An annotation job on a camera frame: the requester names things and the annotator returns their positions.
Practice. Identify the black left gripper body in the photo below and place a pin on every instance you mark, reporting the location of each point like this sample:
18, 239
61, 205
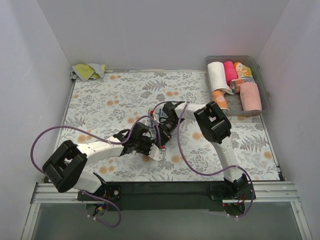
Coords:
144, 146

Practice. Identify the clear plastic bin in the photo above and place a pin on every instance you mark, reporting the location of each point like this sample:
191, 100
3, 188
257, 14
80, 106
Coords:
234, 102

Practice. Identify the blue patterned towel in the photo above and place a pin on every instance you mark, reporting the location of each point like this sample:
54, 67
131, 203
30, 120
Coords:
162, 116

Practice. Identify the yellow and grey cloths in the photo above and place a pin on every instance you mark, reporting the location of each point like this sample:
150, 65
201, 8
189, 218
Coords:
85, 72

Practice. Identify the aluminium frame rail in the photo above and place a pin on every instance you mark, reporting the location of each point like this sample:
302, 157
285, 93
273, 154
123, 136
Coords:
265, 191

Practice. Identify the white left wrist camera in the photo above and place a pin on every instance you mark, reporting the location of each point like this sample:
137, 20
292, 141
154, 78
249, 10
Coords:
156, 153

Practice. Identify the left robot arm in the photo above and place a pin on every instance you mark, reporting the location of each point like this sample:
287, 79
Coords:
65, 167

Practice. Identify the orange cartoon rolled towel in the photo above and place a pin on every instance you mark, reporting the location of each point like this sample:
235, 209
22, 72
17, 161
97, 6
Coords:
242, 70

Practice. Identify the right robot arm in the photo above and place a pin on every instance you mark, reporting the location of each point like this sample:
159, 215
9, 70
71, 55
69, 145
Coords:
216, 128

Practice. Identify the white rolled towel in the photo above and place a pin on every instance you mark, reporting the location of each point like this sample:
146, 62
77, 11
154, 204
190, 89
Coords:
217, 77

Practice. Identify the light pink rolled towel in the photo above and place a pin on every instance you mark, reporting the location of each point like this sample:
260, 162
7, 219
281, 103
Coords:
250, 96

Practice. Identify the hot pink rolled towel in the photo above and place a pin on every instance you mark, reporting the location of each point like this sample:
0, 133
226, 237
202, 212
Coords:
230, 72

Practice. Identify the small patterned rolled towel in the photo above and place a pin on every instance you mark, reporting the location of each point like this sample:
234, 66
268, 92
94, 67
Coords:
234, 84

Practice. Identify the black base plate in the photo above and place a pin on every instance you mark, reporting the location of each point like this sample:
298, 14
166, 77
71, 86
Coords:
167, 202

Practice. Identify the floral table mat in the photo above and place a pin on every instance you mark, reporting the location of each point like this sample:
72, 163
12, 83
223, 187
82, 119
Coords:
103, 107

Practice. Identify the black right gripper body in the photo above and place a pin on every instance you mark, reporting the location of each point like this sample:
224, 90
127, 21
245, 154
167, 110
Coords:
164, 130

